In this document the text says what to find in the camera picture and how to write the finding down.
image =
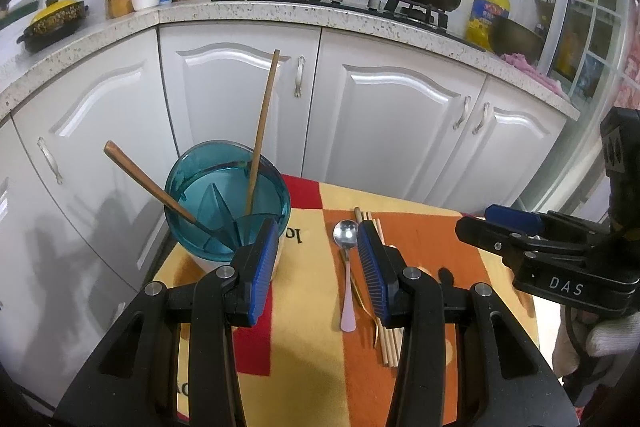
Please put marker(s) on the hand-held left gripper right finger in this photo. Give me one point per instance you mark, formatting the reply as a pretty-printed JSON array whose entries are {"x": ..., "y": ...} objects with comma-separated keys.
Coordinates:
[{"x": 372, "y": 272}]

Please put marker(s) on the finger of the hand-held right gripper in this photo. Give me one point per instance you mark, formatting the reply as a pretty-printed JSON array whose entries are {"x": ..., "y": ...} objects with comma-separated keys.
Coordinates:
[
  {"x": 515, "y": 216},
  {"x": 482, "y": 233}
]

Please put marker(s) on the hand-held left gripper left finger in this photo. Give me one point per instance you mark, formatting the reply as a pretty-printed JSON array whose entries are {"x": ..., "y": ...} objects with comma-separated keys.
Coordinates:
[{"x": 262, "y": 267}]

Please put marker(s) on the thin gold-coloured utensil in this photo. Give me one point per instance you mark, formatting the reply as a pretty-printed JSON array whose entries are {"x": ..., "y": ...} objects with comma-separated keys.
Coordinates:
[{"x": 373, "y": 332}]

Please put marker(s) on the teal transparent utensil holder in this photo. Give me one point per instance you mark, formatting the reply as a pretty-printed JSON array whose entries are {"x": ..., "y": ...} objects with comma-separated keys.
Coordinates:
[{"x": 220, "y": 187}]

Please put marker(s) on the person's right hand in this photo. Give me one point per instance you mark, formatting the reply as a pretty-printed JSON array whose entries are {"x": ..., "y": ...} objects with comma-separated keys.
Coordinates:
[{"x": 610, "y": 337}]

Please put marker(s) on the white cabinet door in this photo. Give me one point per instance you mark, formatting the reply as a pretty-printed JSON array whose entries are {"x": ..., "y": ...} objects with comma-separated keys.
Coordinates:
[
  {"x": 520, "y": 157},
  {"x": 225, "y": 97},
  {"x": 30, "y": 282},
  {"x": 110, "y": 107},
  {"x": 390, "y": 132}
]

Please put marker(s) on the orange yellow red patterned blanket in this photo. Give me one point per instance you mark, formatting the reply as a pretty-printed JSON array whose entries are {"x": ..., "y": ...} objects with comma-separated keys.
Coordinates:
[{"x": 310, "y": 357}]

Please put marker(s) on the pink cloth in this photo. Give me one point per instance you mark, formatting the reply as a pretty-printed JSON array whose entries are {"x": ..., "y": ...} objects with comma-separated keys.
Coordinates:
[{"x": 530, "y": 69}]

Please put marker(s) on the dark metal bowl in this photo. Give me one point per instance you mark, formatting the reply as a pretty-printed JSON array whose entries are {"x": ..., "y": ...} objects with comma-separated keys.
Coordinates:
[{"x": 517, "y": 37}]

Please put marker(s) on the yellow cooking oil bottle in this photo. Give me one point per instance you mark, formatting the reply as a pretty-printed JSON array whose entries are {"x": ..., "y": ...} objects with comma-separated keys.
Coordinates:
[{"x": 487, "y": 14}]

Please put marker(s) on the glass panelled door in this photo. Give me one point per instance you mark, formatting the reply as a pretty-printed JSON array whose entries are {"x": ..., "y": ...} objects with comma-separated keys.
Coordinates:
[{"x": 585, "y": 7}]

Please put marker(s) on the black gas stove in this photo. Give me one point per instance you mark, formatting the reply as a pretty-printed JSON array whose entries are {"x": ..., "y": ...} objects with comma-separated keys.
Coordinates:
[{"x": 350, "y": 4}]

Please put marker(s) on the speckled stone countertop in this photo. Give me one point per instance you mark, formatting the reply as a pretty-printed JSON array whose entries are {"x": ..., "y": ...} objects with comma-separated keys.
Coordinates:
[{"x": 150, "y": 19}]

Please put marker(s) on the white bowl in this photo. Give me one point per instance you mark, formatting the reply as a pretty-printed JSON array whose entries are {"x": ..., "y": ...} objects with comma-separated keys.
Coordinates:
[{"x": 146, "y": 0}]

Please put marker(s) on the black clay pot yellow lid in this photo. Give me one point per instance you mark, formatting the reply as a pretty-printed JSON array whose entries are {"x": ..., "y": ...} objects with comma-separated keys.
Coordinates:
[{"x": 52, "y": 22}]

